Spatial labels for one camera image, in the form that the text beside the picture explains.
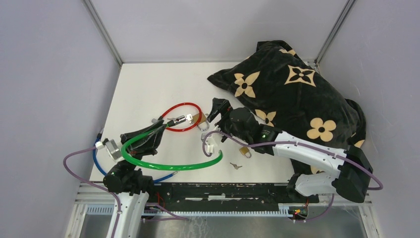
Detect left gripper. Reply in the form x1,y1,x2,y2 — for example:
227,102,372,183
118,119,166,172

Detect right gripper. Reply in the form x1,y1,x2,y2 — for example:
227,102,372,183
207,97,250,143

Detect red cable lock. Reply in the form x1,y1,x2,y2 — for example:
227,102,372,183
158,102,202,132

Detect green cable lock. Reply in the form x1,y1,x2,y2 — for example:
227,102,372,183
120,120,223,171

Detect small brass padlock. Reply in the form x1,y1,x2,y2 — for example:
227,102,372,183
239,147,252,159

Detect small padlock keys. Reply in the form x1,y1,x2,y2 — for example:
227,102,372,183
230,163,243,170

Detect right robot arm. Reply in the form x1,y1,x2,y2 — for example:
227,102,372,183
202,98,383,203

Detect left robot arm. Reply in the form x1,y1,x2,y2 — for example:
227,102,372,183
103,119,166,238

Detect black floral blanket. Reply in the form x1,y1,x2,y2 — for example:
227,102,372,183
207,40,367,175

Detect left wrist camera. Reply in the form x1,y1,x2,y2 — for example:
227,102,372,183
94,138,124,163

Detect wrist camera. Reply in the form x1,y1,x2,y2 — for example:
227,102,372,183
94,138,124,163
201,133,222,157

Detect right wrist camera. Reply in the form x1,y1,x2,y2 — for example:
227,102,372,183
201,133,222,157

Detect blue cable lock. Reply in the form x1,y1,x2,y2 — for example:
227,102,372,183
92,132,178,183

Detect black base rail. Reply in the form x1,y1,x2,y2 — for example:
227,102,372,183
147,181,319,212

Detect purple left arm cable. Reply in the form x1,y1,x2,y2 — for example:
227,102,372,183
62,147,188,238

